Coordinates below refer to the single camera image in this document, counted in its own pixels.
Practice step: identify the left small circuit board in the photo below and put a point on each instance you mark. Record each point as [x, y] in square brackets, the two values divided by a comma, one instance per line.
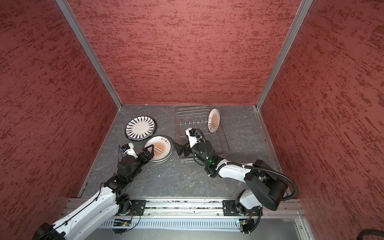
[121, 223]

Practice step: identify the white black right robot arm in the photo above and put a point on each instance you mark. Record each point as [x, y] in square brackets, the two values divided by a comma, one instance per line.
[267, 188]

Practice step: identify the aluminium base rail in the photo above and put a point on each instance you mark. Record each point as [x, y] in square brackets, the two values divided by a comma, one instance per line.
[207, 214]

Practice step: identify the white blue striped plate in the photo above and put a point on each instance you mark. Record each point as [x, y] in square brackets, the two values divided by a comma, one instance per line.
[142, 121]

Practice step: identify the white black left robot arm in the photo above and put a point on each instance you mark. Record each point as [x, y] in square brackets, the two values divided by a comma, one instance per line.
[110, 200]

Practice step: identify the white plate blue rim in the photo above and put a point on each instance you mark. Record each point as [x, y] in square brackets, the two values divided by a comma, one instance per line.
[214, 120]

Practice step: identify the aluminium left corner post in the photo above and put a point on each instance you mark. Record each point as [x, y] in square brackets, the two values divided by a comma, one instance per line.
[79, 33]

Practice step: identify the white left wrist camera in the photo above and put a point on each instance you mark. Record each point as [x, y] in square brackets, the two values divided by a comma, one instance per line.
[128, 149]

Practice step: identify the aluminium right corner post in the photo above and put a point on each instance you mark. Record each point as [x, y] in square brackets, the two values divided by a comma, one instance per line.
[290, 37]

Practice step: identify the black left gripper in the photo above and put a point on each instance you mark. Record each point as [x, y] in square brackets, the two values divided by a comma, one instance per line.
[150, 155]

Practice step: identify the black cable loop corner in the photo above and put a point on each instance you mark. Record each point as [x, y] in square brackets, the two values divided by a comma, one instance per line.
[369, 232]

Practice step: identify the white sunburst pattern plate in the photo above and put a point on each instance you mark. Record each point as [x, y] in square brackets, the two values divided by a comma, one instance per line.
[163, 151]

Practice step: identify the white sunburst plate green rim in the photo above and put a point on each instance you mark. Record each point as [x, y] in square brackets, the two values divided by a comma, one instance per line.
[155, 139]

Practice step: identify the aluminium corner post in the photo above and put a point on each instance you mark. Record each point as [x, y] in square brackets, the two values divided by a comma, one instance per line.
[79, 33]
[290, 37]

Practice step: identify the right small circuit board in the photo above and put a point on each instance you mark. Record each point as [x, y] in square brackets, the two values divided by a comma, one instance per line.
[246, 226]

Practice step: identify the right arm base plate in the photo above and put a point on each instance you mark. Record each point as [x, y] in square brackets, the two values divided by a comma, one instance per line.
[234, 208]

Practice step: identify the small circuit board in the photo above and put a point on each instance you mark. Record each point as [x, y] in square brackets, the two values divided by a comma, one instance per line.
[121, 223]
[246, 226]

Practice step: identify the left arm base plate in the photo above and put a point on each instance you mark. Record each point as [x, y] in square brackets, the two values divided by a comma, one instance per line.
[137, 207]

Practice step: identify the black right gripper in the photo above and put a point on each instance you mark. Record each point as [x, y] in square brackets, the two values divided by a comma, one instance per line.
[186, 147]

